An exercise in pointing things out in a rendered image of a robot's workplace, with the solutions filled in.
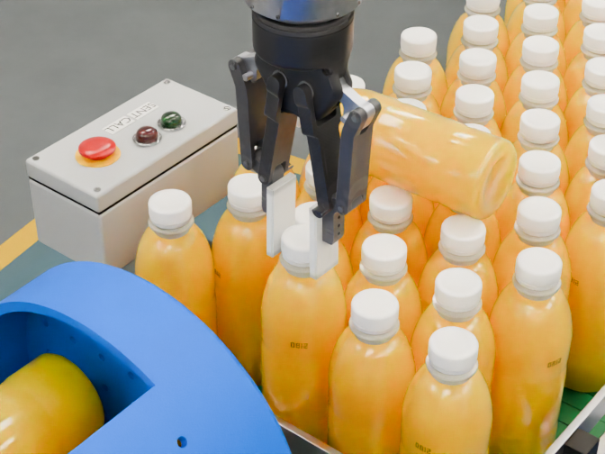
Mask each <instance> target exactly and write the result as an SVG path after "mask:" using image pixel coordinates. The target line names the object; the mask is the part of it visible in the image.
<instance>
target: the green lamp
mask: <svg viewBox="0 0 605 454"><path fill-rule="evenodd" d="M182 122H183V119H182V116H181V114H180V113H178V112H176V111H167V112H165V113H163V114H162V115H161V118H160V123H161V125H163V126H165V127H167V128H174V127H177V126H179V125H180V124H181V123H182Z"/></svg>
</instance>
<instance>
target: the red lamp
mask: <svg viewBox="0 0 605 454"><path fill-rule="evenodd" d="M157 138H158V131H157V129H156V128H154V127H152V126H149V125H145V126H141V127H140V128H139V129H138V130H137V131H136V139H137V140H138V141H140V142H153V141H155V140H156V139H157Z"/></svg>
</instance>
